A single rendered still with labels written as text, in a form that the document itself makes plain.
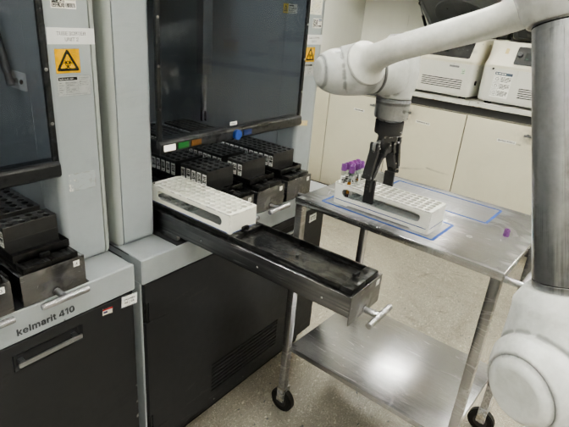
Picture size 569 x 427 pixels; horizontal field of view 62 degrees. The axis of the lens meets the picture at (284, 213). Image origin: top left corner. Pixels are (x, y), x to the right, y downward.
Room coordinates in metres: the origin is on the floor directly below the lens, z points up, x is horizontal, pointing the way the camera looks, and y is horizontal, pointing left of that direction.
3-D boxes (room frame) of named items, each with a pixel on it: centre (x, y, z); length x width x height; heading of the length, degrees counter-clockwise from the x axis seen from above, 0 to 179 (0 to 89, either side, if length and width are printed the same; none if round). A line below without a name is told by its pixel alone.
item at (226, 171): (1.34, 0.21, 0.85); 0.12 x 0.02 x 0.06; 145
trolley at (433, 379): (1.31, -0.41, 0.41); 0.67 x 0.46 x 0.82; 52
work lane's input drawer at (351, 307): (1.06, 0.07, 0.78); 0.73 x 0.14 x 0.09; 54
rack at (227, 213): (1.16, 0.22, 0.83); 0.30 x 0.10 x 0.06; 54
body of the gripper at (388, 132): (1.27, -0.26, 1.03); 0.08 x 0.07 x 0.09; 142
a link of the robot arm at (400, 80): (1.27, -0.25, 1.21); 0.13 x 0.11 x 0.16; 119
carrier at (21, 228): (0.89, 0.53, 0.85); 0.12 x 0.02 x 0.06; 145
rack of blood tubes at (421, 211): (1.25, -0.28, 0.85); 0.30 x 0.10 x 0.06; 52
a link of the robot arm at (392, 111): (1.27, -0.26, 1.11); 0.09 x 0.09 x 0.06
